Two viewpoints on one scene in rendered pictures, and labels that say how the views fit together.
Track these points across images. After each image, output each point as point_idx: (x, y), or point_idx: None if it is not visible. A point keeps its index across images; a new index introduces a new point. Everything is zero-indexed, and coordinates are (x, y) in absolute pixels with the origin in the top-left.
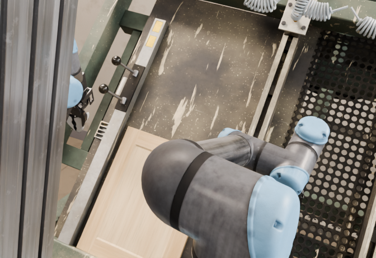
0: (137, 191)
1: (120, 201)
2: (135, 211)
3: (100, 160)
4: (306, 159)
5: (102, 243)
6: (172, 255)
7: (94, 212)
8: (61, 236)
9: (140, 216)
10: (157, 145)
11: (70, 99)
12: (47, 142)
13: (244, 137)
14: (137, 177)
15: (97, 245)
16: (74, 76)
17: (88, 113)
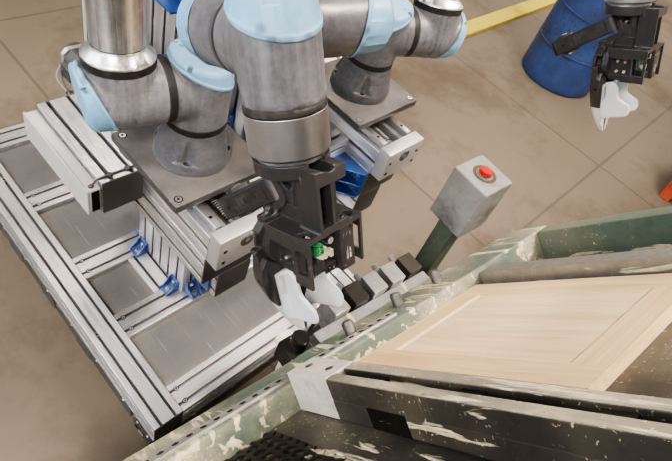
0: (542, 310)
1: (531, 299)
2: (504, 315)
3: (615, 258)
4: None
5: (468, 300)
6: (402, 358)
7: (522, 284)
8: (494, 265)
9: (492, 321)
10: (646, 308)
11: None
12: None
13: None
14: (572, 304)
15: (466, 297)
16: None
17: (624, 106)
